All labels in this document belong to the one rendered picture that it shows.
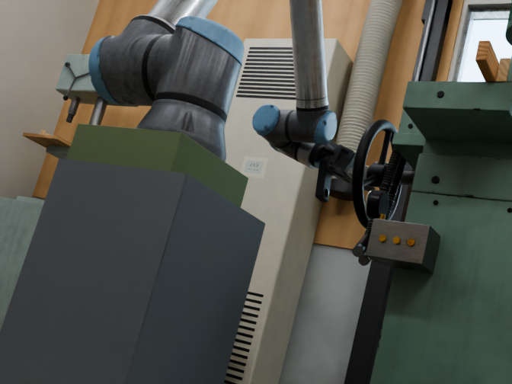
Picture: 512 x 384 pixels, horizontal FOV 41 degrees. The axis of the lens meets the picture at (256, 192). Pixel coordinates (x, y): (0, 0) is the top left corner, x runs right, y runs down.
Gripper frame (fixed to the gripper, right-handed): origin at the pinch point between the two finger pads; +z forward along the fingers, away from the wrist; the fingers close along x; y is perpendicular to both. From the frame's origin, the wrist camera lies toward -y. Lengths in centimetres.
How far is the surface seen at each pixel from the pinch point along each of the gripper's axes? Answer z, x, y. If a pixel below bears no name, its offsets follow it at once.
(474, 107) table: 34, -47, 17
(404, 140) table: 14.6, -25.5, 10.8
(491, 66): 35, -51, 24
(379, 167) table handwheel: 5.6, -12.7, 4.6
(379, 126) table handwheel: 3.3, -19.3, 12.9
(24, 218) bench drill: -174, 47, -82
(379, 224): 27.0, -40.0, -10.5
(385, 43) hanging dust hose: -90, 106, 80
